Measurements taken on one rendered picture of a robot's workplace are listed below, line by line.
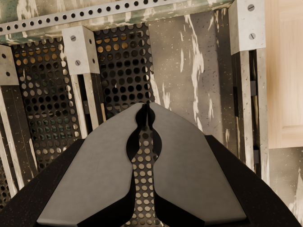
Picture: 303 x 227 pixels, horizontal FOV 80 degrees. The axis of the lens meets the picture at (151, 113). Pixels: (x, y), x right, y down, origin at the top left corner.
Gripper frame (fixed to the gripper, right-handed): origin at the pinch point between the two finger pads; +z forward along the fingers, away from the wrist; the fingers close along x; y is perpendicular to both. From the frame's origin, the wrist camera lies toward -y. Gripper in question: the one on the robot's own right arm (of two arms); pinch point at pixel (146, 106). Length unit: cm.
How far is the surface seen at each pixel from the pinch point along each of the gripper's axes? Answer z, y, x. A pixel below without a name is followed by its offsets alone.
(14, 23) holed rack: 48, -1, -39
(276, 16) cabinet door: 43, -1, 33
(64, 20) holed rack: 46, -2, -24
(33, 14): 49, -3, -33
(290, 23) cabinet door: 42, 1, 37
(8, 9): 50, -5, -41
